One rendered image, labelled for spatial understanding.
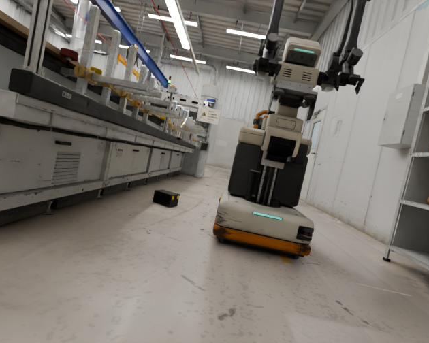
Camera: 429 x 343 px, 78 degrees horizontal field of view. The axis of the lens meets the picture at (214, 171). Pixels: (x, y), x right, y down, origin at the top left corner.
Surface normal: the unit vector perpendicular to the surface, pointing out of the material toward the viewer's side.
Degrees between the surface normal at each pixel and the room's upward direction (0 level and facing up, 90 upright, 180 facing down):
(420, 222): 90
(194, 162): 90
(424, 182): 90
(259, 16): 90
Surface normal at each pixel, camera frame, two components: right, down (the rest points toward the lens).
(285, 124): -0.08, 0.18
